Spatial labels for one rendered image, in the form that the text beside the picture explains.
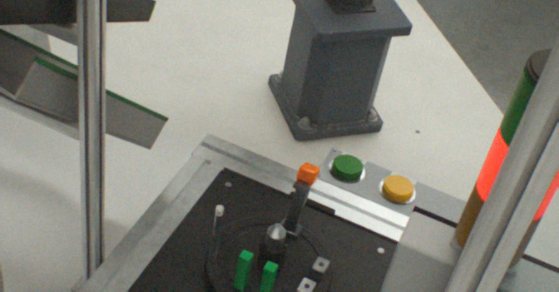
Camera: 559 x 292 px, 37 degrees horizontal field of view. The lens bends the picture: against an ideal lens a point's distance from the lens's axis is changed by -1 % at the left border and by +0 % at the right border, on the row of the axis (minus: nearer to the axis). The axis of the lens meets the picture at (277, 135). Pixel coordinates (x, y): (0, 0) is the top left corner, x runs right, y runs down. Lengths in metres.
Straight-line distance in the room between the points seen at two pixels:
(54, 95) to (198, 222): 0.25
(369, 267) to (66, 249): 0.38
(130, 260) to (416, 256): 0.41
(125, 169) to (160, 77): 0.22
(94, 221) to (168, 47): 0.53
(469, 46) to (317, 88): 2.00
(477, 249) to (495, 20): 2.85
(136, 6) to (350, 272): 0.38
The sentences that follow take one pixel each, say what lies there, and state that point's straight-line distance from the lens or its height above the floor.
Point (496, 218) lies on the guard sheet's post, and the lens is 0.54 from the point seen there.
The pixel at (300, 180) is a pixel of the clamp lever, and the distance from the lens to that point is 0.91.
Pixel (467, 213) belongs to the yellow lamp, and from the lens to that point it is 0.59.
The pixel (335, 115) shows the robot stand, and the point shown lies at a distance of 1.26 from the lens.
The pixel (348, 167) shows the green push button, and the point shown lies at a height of 0.97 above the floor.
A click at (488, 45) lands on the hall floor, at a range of 3.23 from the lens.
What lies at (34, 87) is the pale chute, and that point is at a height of 1.19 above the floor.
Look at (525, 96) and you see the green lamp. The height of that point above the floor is 1.40.
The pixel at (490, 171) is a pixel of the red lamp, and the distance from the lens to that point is 0.56.
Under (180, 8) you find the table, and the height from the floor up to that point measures 0.86.
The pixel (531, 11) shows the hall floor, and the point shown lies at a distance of 3.53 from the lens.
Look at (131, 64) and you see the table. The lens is 1.37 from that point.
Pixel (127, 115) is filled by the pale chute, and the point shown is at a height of 1.07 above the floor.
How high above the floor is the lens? 1.69
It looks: 41 degrees down
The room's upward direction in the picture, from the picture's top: 11 degrees clockwise
